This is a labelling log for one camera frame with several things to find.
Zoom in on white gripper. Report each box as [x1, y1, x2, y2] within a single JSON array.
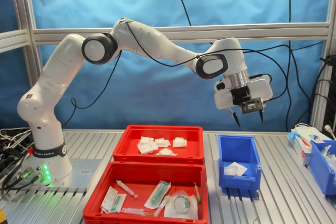
[[214, 74, 274, 127]]

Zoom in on white red cardboard box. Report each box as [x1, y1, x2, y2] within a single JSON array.
[[291, 137, 313, 166]]

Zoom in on blue plastic bin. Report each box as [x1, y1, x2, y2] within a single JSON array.
[[217, 134, 263, 190]]

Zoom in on stack of blue masks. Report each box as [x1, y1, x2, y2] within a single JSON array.
[[287, 123, 325, 143]]

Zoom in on white power plug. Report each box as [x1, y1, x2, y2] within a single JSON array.
[[324, 124, 336, 140]]

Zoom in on packets in storage bin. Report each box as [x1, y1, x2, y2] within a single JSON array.
[[319, 144, 336, 168]]

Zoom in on small syringe green tip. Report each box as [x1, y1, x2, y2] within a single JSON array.
[[193, 183, 202, 204]]

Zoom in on blue storage bin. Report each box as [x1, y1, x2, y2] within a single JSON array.
[[308, 140, 336, 196]]

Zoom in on coiled tubing packet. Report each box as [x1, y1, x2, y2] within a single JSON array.
[[164, 191, 200, 220]]

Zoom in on large green syringe packet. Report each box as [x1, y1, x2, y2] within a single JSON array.
[[143, 180, 172, 208]]

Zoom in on red plastic crate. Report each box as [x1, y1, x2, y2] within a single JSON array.
[[112, 125, 205, 166], [82, 161, 210, 224]]

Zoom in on clear plastic syringe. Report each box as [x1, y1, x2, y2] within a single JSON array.
[[116, 179, 139, 200]]

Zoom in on pink syringe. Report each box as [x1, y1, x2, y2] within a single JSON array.
[[121, 207, 153, 217]]

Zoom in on white labelled flat packet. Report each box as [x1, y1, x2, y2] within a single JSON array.
[[100, 186, 119, 214]]

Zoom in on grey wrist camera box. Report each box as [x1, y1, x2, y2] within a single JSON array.
[[241, 97, 264, 115]]

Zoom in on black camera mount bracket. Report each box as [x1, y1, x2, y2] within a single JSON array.
[[230, 86, 250, 106]]

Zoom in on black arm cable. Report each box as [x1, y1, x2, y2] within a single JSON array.
[[61, 19, 288, 130]]

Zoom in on aluminium profile frame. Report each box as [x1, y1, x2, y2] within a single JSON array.
[[0, 0, 336, 88]]

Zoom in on tangled cable bundle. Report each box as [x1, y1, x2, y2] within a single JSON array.
[[0, 126, 36, 192]]

